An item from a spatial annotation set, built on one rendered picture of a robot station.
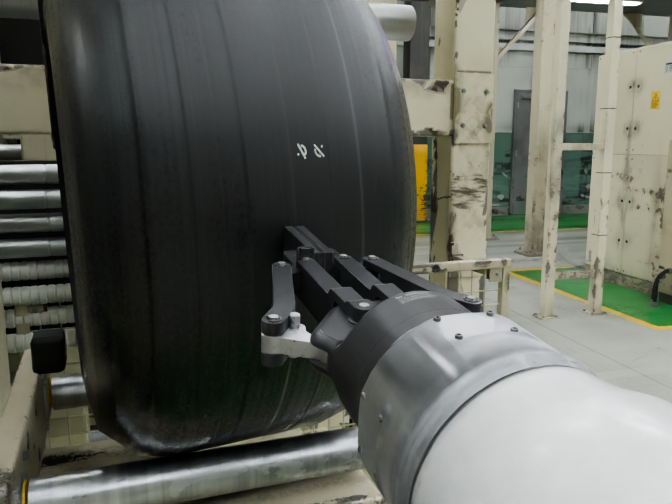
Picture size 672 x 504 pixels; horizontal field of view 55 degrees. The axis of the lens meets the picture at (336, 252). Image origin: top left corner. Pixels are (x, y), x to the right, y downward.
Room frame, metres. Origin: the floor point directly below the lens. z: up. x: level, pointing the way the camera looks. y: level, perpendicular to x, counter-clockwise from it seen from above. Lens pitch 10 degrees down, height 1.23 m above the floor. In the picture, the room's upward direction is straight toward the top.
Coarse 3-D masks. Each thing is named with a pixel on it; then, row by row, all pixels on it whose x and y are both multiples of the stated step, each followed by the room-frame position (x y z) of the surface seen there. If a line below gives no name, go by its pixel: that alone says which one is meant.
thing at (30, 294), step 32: (0, 160) 1.07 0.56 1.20; (32, 160) 1.08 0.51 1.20; (0, 192) 0.95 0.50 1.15; (32, 192) 0.96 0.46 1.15; (0, 224) 0.95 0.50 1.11; (32, 224) 0.97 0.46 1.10; (0, 256) 0.94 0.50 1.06; (32, 256) 0.96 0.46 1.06; (64, 256) 1.10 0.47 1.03; (32, 288) 0.96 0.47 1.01; (64, 288) 0.97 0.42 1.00; (32, 320) 0.96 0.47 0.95; (64, 320) 0.98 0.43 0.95
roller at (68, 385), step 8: (48, 376) 0.81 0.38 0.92; (56, 376) 0.81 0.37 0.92; (64, 376) 0.81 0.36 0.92; (72, 376) 0.81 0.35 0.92; (80, 376) 0.81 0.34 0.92; (48, 384) 0.79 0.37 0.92; (56, 384) 0.79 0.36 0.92; (64, 384) 0.80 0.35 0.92; (72, 384) 0.80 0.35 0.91; (80, 384) 0.80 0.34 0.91; (48, 392) 0.79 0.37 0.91; (56, 392) 0.79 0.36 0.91; (64, 392) 0.79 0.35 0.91; (72, 392) 0.79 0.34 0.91; (80, 392) 0.80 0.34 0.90; (48, 400) 0.78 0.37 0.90; (56, 400) 0.79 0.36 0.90; (64, 400) 0.79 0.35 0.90; (72, 400) 0.79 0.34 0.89; (80, 400) 0.80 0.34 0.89; (88, 400) 0.80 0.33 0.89; (56, 408) 0.79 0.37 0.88; (64, 408) 0.80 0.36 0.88
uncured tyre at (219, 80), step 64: (64, 0) 0.52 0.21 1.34; (128, 0) 0.50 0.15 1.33; (192, 0) 0.51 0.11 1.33; (256, 0) 0.54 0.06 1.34; (320, 0) 0.56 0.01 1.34; (64, 64) 0.49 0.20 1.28; (128, 64) 0.47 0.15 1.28; (192, 64) 0.48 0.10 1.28; (256, 64) 0.50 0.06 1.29; (320, 64) 0.52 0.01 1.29; (384, 64) 0.56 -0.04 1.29; (64, 128) 0.50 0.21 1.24; (128, 128) 0.46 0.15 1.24; (192, 128) 0.47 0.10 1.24; (256, 128) 0.48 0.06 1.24; (320, 128) 0.51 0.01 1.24; (384, 128) 0.53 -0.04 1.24; (64, 192) 0.86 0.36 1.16; (128, 192) 0.45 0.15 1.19; (192, 192) 0.46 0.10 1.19; (256, 192) 0.48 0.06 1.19; (320, 192) 0.50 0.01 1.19; (384, 192) 0.52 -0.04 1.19; (128, 256) 0.45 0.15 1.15; (192, 256) 0.46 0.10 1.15; (256, 256) 0.48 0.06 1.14; (384, 256) 0.53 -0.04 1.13; (128, 320) 0.46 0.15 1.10; (192, 320) 0.46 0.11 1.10; (256, 320) 0.49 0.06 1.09; (128, 384) 0.49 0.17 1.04; (192, 384) 0.49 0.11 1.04; (256, 384) 0.52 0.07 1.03; (320, 384) 0.55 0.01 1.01; (128, 448) 0.59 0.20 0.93; (192, 448) 0.57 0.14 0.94
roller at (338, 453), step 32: (224, 448) 0.61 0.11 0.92; (256, 448) 0.61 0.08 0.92; (288, 448) 0.61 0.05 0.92; (320, 448) 0.62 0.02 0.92; (352, 448) 0.63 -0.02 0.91; (32, 480) 0.54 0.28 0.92; (64, 480) 0.54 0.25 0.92; (96, 480) 0.55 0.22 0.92; (128, 480) 0.55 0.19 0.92; (160, 480) 0.56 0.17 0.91; (192, 480) 0.57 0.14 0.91; (224, 480) 0.58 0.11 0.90; (256, 480) 0.59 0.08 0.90; (288, 480) 0.61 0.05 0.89
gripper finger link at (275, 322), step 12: (276, 264) 0.40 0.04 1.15; (288, 264) 0.40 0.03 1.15; (276, 276) 0.38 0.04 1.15; (288, 276) 0.38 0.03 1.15; (276, 288) 0.35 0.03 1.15; (288, 288) 0.36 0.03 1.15; (276, 300) 0.34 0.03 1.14; (288, 300) 0.34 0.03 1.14; (276, 312) 0.32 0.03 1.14; (288, 312) 0.32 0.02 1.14; (264, 324) 0.31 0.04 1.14; (276, 324) 0.31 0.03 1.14; (288, 324) 0.32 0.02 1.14; (264, 360) 0.31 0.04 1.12; (276, 360) 0.31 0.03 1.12
